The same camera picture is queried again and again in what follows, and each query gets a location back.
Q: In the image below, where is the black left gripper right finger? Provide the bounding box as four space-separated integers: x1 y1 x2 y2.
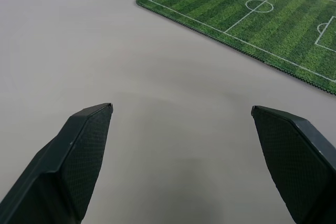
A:
250 105 336 224

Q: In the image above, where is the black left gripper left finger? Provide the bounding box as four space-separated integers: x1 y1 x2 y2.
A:
0 102 114 224

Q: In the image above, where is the green soccer field mat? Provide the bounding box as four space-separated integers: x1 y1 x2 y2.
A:
135 0 336 95

